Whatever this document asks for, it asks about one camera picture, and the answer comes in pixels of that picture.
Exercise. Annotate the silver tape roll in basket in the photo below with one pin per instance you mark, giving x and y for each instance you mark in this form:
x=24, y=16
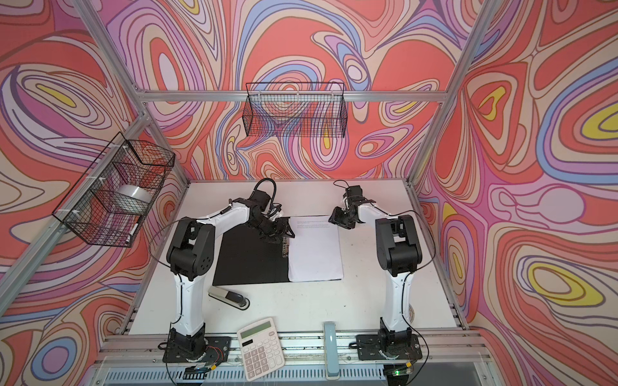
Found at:
x=131, y=199

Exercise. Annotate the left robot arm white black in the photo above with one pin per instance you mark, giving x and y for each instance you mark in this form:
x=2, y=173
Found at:
x=191, y=252

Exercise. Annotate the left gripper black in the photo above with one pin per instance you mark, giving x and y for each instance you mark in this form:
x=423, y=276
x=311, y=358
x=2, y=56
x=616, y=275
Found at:
x=278, y=233

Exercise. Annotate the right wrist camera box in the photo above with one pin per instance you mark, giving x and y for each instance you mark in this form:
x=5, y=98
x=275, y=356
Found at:
x=354, y=192

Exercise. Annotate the black wire basket left wall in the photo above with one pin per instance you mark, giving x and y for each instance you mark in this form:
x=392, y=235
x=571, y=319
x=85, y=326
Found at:
x=91, y=214

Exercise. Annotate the aluminium frame rail front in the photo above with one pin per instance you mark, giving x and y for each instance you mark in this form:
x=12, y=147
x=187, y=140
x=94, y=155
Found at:
x=450, y=357

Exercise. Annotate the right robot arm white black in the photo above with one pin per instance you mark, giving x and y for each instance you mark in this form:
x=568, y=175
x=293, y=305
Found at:
x=399, y=253

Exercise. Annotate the printed paper sheets stack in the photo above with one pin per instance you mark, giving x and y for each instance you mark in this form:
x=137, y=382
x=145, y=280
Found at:
x=314, y=253

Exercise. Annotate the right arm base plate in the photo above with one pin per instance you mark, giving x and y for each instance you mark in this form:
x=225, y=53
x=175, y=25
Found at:
x=373, y=347

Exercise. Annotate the black wire basket wall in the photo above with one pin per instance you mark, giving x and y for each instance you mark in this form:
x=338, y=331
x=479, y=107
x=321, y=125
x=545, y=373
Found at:
x=91, y=214
x=288, y=109

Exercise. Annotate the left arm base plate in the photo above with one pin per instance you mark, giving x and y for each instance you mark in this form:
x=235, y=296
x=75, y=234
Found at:
x=208, y=349

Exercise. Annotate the black grey stapler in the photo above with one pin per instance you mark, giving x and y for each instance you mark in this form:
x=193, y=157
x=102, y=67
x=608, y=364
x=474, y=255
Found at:
x=229, y=298

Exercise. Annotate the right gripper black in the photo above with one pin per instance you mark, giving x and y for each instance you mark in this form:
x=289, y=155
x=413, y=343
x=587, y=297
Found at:
x=336, y=219

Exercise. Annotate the white desk calculator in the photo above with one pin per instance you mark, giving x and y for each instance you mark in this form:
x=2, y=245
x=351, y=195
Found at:
x=261, y=349

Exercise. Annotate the black wire basket back wall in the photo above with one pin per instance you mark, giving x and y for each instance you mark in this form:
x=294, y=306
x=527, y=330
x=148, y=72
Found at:
x=288, y=109

